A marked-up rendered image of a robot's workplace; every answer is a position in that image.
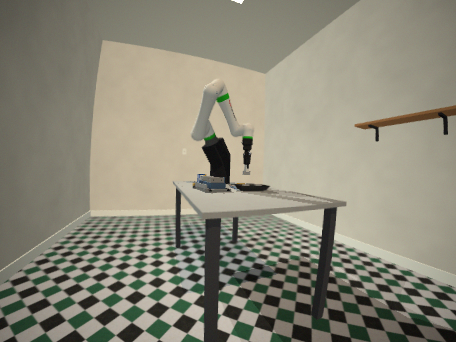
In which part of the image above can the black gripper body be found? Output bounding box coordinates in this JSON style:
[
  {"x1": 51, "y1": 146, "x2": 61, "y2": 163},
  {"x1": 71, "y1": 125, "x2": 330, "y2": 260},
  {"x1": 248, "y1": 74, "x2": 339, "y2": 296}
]
[{"x1": 243, "y1": 145, "x2": 252, "y2": 156}]

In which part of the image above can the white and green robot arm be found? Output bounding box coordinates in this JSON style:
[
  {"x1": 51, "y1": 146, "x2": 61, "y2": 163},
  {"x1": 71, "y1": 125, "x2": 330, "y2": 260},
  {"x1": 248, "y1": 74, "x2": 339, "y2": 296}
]
[{"x1": 191, "y1": 79, "x2": 254, "y2": 146}]

